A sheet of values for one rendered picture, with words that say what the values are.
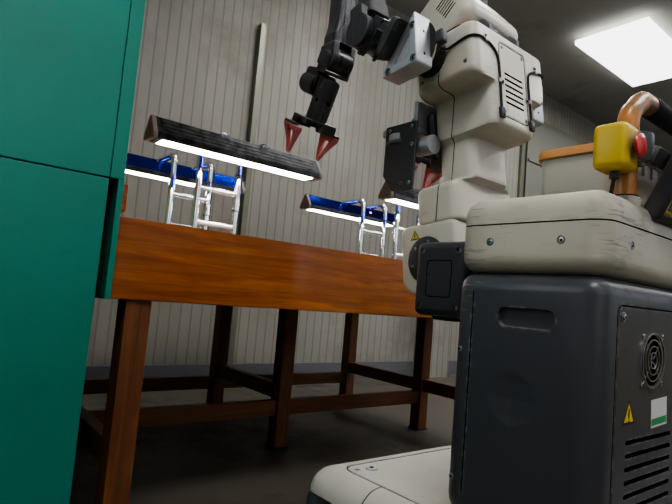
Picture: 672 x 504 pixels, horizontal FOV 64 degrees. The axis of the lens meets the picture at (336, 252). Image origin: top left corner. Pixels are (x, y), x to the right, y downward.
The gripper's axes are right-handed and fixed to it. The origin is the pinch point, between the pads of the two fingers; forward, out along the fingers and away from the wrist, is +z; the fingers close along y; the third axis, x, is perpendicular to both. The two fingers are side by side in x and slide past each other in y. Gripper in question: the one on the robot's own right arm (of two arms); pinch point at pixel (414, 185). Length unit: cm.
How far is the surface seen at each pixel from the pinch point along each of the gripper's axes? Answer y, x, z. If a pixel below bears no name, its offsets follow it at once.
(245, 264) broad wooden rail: 52, 7, 31
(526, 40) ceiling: -296, -233, -118
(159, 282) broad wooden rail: 75, 10, 37
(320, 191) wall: -116, -202, 57
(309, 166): 13.7, -38.1, 10.2
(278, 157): 26.9, -38.2, 10.0
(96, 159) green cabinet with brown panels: 92, 2, 13
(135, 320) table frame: 79, 13, 45
